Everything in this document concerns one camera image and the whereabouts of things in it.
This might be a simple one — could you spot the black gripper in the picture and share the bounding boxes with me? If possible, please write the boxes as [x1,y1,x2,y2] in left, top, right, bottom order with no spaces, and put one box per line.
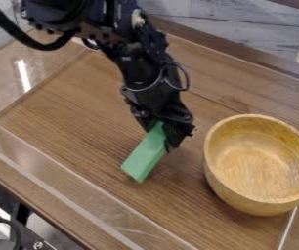
[122,86,196,152]

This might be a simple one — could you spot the green rectangular block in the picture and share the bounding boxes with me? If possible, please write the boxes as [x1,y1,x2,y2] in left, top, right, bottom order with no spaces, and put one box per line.
[122,122,167,183]

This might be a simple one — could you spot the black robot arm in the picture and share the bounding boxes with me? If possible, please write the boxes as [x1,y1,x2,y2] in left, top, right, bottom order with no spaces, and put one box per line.
[22,0,195,149]

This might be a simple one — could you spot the brown wooden bowl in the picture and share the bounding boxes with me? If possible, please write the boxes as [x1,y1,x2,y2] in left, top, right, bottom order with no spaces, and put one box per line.
[204,114,299,216]

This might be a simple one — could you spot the black table leg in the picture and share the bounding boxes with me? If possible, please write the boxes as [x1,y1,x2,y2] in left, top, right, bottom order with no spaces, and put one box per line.
[14,203,32,226]

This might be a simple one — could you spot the clear acrylic tray wall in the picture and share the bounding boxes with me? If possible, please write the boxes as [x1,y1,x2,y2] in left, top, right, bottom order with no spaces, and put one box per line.
[0,11,299,250]

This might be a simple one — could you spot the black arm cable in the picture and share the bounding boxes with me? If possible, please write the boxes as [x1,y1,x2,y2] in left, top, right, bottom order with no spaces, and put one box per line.
[0,0,79,52]

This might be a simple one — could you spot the black cable lower left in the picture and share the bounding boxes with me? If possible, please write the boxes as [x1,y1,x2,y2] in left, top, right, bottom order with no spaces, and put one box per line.
[0,217,26,250]

